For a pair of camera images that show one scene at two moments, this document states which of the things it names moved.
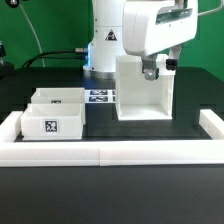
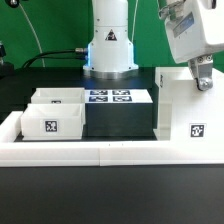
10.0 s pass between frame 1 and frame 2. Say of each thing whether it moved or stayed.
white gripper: moved
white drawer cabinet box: moved
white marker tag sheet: stayed
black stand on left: stayed
